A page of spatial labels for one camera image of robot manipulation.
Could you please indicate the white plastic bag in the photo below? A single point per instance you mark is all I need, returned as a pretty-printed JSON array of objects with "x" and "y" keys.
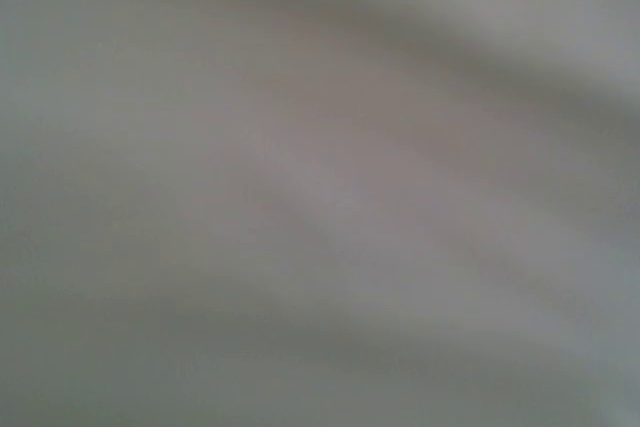
[{"x": 320, "y": 187}]

